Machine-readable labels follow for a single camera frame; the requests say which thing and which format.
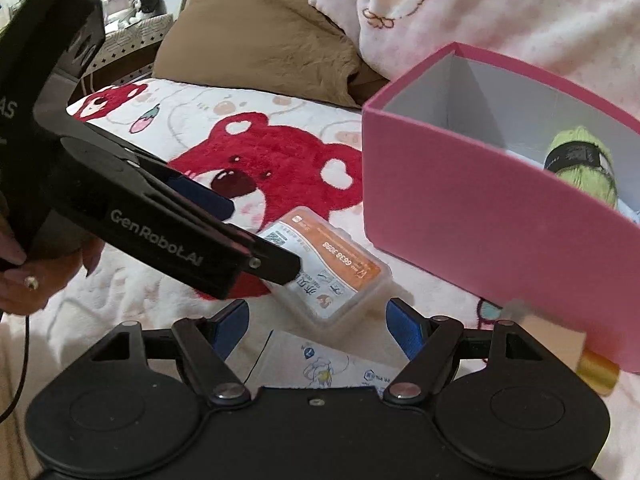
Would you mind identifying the green yarn ball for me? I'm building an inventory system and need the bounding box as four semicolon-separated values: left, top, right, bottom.
542;127;621;211

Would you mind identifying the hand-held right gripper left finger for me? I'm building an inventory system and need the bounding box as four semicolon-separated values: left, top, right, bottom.
90;300;253;406

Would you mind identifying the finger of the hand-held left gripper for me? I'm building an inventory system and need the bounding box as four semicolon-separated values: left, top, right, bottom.
227;225;302;286
125;152;235;222

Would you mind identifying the patterned beige cloth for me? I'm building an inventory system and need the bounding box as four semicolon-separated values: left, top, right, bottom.
80;12;174;81

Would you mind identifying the pink cartoon pillow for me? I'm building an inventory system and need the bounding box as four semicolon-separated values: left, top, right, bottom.
307;0;640;126

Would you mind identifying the small gold-capped bottle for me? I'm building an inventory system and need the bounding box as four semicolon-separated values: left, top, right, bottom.
500;300;621;396

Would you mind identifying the pink cardboard box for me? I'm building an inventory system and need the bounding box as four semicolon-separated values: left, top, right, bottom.
361;42;640;374

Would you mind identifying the clear plastic box orange label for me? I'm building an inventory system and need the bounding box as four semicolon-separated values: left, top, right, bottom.
260;206;392;332

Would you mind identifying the person's left hand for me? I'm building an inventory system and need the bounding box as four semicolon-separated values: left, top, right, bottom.
0;232;106;317

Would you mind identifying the black plush toy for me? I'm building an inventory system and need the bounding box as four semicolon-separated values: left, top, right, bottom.
130;0;169;24

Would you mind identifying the small white tissue packet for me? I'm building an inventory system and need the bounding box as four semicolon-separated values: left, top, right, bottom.
245;330;407;392

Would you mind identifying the black cable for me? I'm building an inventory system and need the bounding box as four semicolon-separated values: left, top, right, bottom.
0;312;32;422

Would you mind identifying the brown pillow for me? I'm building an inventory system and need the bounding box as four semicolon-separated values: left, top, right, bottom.
157;0;391;108

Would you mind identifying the red bear print blanket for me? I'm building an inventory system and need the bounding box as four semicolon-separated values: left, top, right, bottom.
0;77;640;480

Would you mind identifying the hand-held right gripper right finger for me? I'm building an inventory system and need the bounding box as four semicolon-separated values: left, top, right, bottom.
382;298;546;405

